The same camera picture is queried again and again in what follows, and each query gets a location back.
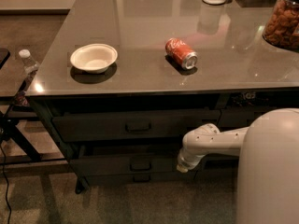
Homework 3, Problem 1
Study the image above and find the glass jar of snacks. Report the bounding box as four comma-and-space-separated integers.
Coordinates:
263, 0, 299, 49

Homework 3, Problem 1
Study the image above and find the red cola can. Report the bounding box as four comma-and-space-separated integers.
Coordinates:
165, 38, 198, 70

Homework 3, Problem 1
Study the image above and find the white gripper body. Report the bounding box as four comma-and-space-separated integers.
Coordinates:
178, 147, 206, 170

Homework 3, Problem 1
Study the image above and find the clear plastic water bottle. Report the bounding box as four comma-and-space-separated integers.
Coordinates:
14, 49, 40, 107

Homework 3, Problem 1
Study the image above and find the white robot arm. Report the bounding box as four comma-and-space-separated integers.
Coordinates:
177, 108, 299, 224

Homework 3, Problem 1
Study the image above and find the white paper bowl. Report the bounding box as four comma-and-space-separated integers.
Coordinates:
70, 44, 118, 74

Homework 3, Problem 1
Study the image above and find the dark side table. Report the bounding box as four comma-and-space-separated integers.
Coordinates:
0, 48, 68, 170

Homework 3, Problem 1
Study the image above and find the black cable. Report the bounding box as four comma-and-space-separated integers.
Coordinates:
0, 133, 13, 224

